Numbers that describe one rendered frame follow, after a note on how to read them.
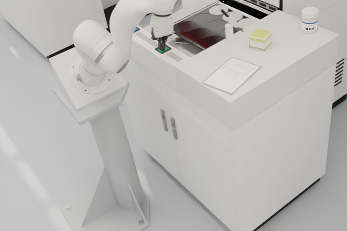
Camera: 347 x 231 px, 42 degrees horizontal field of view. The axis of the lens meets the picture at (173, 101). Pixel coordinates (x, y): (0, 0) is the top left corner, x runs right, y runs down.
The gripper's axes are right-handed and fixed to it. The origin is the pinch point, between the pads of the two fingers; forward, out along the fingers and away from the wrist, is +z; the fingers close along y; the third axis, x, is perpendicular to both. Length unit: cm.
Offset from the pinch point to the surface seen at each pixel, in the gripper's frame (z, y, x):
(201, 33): 2.7, -27.9, -5.6
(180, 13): 7, -43, -42
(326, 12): -1, -96, 16
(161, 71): 10.9, 2.2, 3.4
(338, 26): 10, -110, 16
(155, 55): 4.0, 3.7, 0.5
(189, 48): 11.6, -24.0, -9.5
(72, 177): 106, 26, -57
